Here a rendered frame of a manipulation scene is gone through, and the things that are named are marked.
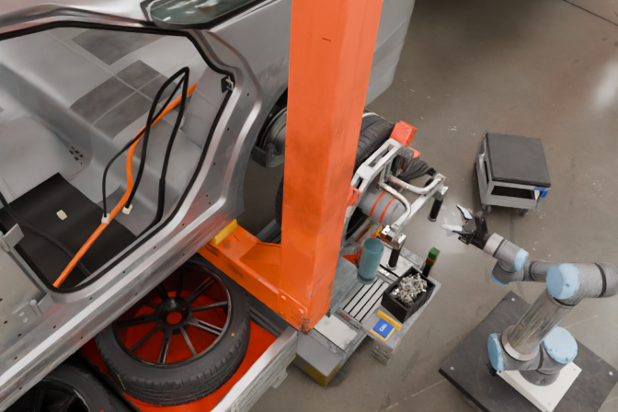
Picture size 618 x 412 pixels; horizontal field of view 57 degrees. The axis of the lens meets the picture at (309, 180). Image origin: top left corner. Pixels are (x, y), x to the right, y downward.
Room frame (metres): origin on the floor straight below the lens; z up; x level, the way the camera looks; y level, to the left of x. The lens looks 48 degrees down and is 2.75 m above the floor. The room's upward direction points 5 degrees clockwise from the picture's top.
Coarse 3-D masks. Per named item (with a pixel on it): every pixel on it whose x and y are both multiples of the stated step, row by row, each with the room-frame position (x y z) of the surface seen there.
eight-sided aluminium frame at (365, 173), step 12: (384, 144) 1.71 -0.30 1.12; (396, 144) 1.71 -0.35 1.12; (372, 156) 1.63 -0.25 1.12; (384, 156) 1.64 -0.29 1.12; (408, 156) 1.80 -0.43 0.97; (360, 168) 1.56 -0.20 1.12; (372, 168) 1.56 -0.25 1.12; (396, 168) 1.84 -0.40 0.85; (348, 216) 1.42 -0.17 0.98; (360, 228) 1.65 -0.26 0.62; (372, 228) 1.66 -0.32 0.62; (348, 240) 1.57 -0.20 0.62; (360, 240) 1.58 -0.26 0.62; (348, 252) 1.47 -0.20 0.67
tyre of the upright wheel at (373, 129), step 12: (372, 120) 1.80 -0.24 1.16; (384, 120) 1.84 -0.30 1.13; (360, 132) 1.71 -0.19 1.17; (372, 132) 1.71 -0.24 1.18; (384, 132) 1.75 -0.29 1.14; (360, 144) 1.64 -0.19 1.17; (372, 144) 1.68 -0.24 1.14; (360, 156) 1.61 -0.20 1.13; (396, 156) 1.90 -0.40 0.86; (276, 204) 1.52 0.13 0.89; (276, 216) 1.52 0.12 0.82
